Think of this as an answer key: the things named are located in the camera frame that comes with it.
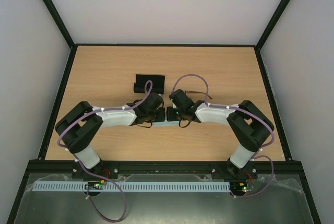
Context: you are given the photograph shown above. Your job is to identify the light blue cleaning cloth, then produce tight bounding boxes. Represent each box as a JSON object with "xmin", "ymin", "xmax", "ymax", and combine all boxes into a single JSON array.
[{"xmin": 153, "ymin": 120, "xmax": 179, "ymax": 127}]

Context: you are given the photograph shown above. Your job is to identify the brown translucent sunglasses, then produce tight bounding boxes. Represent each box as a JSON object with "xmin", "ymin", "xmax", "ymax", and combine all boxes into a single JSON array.
[{"xmin": 185, "ymin": 90, "xmax": 212, "ymax": 99}]

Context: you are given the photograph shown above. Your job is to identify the black sunglasses case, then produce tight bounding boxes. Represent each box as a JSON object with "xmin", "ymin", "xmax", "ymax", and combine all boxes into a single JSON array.
[{"xmin": 133, "ymin": 74, "xmax": 165, "ymax": 95}]

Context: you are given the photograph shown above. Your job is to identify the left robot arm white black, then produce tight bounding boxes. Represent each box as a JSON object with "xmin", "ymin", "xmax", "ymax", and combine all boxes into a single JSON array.
[{"xmin": 55, "ymin": 92, "xmax": 165, "ymax": 170}]

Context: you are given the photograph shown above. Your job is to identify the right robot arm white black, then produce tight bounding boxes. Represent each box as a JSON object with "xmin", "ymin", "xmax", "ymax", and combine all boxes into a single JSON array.
[{"xmin": 167, "ymin": 89, "xmax": 275, "ymax": 178}]

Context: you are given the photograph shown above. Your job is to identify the left controller board with leds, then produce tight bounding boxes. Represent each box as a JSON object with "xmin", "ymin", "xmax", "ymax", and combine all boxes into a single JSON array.
[{"xmin": 83, "ymin": 180, "xmax": 107, "ymax": 190}]

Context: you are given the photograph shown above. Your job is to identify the controller board with leds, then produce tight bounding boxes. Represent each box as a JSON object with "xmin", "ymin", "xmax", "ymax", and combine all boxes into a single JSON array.
[
  {"xmin": 83, "ymin": 180, "xmax": 107, "ymax": 190},
  {"xmin": 230, "ymin": 181, "xmax": 255, "ymax": 194}
]

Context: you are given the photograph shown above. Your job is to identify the right controller board with leds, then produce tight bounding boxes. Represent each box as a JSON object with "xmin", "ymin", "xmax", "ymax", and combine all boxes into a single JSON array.
[{"xmin": 230, "ymin": 181, "xmax": 255, "ymax": 194}]

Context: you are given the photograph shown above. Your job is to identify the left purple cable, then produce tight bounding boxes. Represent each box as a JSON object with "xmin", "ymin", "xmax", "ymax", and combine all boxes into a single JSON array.
[{"xmin": 57, "ymin": 80, "xmax": 153, "ymax": 222}]

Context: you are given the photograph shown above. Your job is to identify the purple cable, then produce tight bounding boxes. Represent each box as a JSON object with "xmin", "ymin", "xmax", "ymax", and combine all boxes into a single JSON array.
[
  {"xmin": 57, "ymin": 80, "xmax": 153, "ymax": 222},
  {"xmin": 172, "ymin": 74, "xmax": 275, "ymax": 200}
]

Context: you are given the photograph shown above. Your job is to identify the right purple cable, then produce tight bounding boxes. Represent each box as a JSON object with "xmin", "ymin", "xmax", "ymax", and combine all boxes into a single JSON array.
[{"xmin": 172, "ymin": 74, "xmax": 275, "ymax": 200}]

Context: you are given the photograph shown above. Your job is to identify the light blue slotted cable duct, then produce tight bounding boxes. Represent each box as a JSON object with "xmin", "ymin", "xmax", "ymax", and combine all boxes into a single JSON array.
[{"xmin": 32, "ymin": 181, "xmax": 230, "ymax": 193}]

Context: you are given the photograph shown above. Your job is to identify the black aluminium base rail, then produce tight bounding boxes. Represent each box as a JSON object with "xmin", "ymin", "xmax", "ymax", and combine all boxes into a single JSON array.
[{"xmin": 24, "ymin": 160, "xmax": 305, "ymax": 182}]

